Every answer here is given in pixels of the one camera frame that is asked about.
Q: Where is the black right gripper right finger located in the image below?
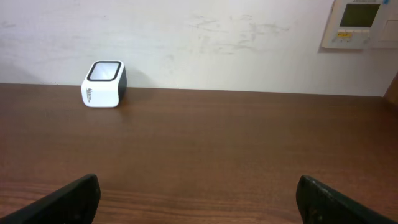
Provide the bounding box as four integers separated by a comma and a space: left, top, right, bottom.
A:
296, 175, 397, 224

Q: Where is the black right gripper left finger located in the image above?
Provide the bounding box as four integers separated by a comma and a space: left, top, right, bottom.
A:
1, 174, 101, 224

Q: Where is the white barcode scanner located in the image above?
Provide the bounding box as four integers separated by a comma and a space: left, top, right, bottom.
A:
81, 60, 127, 108

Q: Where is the wooden object at right edge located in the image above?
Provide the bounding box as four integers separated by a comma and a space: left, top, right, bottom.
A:
384, 73, 398, 107

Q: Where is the beige wall control panel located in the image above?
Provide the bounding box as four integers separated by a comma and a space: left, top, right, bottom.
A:
321, 0, 397, 50

